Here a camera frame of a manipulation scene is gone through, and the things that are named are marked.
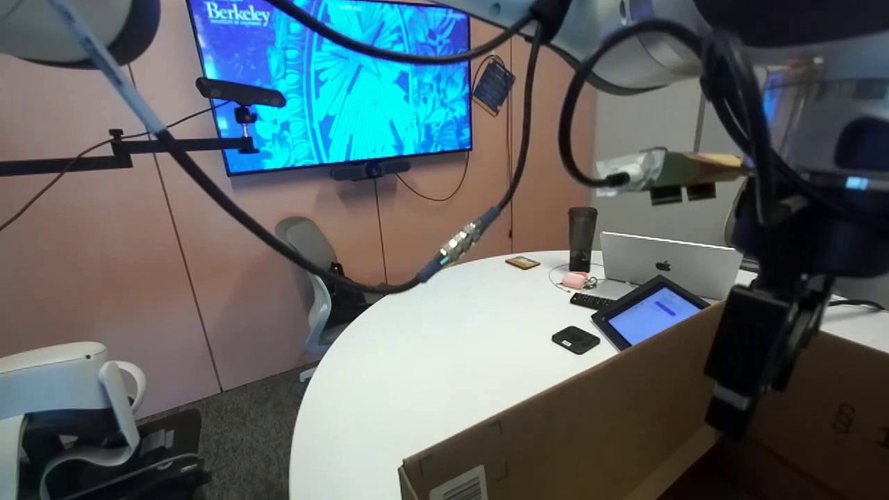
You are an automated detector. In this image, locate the black tall tumbler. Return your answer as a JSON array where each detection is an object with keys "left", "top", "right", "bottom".
[{"left": 563, "top": 203, "right": 599, "bottom": 274}]

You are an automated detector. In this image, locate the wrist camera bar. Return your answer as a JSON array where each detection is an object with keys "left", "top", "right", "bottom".
[{"left": 592, "top": 145, "right": 749, "bottom": 208}]

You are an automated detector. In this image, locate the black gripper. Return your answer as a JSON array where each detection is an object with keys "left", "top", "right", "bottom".
[{"left": 700, "top": 177, "right": 889, "bottom": 445}]

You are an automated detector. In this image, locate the black camera on boom pole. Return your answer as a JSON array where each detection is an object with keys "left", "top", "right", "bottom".
[{"left": 0, "top": 74, "right": 291, "bottom": 181}]

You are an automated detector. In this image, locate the wall TV with blue picture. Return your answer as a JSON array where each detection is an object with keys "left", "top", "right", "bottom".
[{"left": 182, "top": 0, "right": 474, "bottom": 177}]

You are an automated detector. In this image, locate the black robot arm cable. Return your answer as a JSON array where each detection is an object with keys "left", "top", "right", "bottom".
[{"left": 50, "top": 0, "right": 577, "bottom": 299}]

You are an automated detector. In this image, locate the brown cardboard box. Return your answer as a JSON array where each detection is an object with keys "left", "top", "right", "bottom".
[{"left": 396, "top": 299, "right": 889, "bottom": 500}]

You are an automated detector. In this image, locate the black table cable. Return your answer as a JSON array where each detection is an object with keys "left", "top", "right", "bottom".
[{"left": 828, "top": 295, "right": 885, "bottom": 313}]

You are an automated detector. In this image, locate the black video bar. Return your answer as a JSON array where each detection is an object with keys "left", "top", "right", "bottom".
[{"left": 327, "top": 156, "right": 416, "bottom": 183}]

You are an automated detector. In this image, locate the small black square puck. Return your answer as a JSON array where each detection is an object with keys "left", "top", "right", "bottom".
[{"left": 550, "top": 322, "right": 602, "bottom": 358}]

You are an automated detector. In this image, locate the grey swivel office chair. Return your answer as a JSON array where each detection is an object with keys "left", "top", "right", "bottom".
[{"left": 271, "top": 214, "right": 377, "bottom": 383}]

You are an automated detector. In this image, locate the small dark wall tablet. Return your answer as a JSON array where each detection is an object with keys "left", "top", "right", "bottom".
[{"left": 468, "top": 53, "right": 518, "bottom": 115}]

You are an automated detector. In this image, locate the black tablet with lit screen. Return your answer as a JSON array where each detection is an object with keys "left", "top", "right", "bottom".
[{"left": 592, "top": 272, "right": 714, "bottom": 353}]

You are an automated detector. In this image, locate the small tan flat block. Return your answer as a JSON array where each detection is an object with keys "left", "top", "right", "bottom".
[{"left": 503, "top": 253, "right": 545, "bottom": 274}]

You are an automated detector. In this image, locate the silver open laptop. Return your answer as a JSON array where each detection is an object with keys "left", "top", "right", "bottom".
[{"left": 596, "top": 227, "right": 746, "bottom": 302}]

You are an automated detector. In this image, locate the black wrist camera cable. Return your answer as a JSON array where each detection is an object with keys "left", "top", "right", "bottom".
[{"left": 556, "top": 13, "right": 775, "bottom": 190}]

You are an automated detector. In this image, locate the black remote control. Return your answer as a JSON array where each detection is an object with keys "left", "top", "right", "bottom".
[{"left": 566, "top": 289, "right": 614, "bottom": 313}]

